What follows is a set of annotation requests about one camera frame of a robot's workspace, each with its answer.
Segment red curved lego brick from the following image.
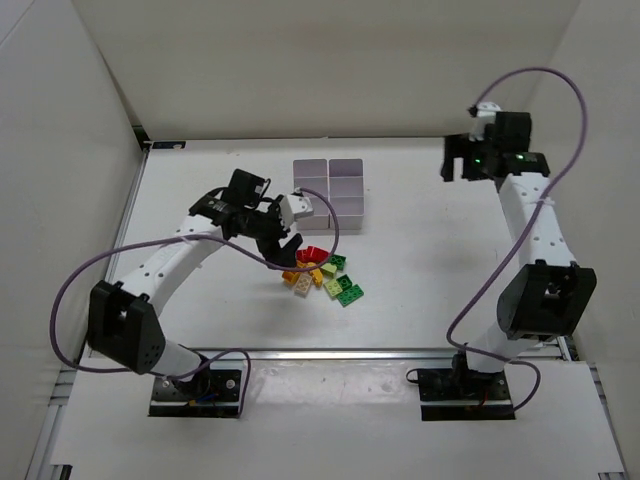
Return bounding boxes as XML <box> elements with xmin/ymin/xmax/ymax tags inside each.
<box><xmin>304</xmin><ymin>246</ymin><xmax>329</xmax><ymax>264</ymax></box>

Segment dark green square lego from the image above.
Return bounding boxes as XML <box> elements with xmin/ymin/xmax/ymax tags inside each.
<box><xmin>329</xmin><ymin>254</ymin><xmax>346</xmax><ymax>271</ymax></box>

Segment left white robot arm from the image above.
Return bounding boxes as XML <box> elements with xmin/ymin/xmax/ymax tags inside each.
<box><xmin>88</xmin><ymin>169</ymin><xmax>313</xmax><ymax>386</ymax></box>

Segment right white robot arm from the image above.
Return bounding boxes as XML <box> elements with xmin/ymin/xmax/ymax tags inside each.
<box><xmin>440</xmin><ymin>102</ymin><xmax>597</xmax><ymax>390</ymax></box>

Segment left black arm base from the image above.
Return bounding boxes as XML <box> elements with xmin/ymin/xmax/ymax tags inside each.
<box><xmin>148</xmin><ymin>366</ymin><xmax>246</xmax><ymax>418</ymax></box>

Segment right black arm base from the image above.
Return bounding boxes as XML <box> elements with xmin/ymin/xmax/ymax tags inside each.
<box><xmin>405</xmin><ymin>367</ymin><xmax>515</xmax><ymax>422</ymax></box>

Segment orange lego brick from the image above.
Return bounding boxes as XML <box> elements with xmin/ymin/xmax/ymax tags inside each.
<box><xmin>282</xmin><ymin>271</ymin><xmax>300</xmax><ymax>286</ymax></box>

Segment cream lego brick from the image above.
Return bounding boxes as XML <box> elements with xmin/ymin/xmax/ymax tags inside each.
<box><xmin>293</xmin><ymin>273</ymin><xmax>314</xmax><ymax>297</ymax></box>

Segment yellow curved lego brick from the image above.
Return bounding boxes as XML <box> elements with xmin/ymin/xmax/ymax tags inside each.
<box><xmin>306</xmin><ymin>262</ymin><xmax>324</xmax><ymax>287</ymax></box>

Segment light green curved lego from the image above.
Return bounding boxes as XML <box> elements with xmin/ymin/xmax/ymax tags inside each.
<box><xmin>320</xmin><ymin>262</ymin><xmax>338</xmax><ymax>278</ymax></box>

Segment light green lego brick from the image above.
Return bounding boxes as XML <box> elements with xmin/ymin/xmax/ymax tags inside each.
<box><xmin>324</xmin><ymin>279</ymin><xmax>343</xmax><ymax>298</ymax></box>

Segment dark green small lego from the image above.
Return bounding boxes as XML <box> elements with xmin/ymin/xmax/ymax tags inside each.
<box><xmin>336</xmin><ymin>275</ymin><xmax>353</xmax><ymax>291</ymax></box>

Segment left white divided container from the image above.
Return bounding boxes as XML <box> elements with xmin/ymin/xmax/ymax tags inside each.
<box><xmin>293</xmin><ymin>159</ymin><xmax>330</xmax><ymax>230</ymax></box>

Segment white divided container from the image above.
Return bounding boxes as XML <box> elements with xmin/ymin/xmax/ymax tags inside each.
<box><xmin>328</xmin><ymin>158</ymin><xmax>365</xmax><ymax>231</ymax></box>
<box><xmin>293</xmin><ymin>159</ymin><xmax>330</xmax><ymax>230</ymax></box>

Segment green flat lego plate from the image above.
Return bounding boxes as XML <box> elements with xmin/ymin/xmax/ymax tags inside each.
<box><xmin>337</xmin><ymin>284</ymin><xmax>364</xmax><ymax>307</ymax></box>

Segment right white divided container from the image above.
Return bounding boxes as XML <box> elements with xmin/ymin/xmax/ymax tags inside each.
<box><xmin>328</xmin><ymin>158</ymin><xmax>365</xmax><ymax>231</ymax></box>

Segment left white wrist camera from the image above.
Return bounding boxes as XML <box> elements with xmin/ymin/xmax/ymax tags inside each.
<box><xmin>277</xmin><ymin>194</ymin><xmax>314</xmax><ymax>228</ymax></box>

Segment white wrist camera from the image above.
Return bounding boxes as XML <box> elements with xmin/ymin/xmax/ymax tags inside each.
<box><xmin>277</xmin><ymin>194</ymin><xmax>314</xmax><ymax>228</ymax></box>
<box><xmin>468</xmin><ymin>101</ymin><xmax>502</xmax><ymax>142</ymax></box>

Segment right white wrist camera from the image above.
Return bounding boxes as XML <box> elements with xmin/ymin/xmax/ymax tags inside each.
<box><xmin>468</xmin><ymin>101</ymin><xmax>502</xmax><ymax>142</ymax></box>

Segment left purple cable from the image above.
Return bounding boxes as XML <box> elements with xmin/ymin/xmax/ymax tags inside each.
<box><xmin>48</xmin><ymin>186</ymin><xmax>342</xmax><ymax>416</ymax></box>

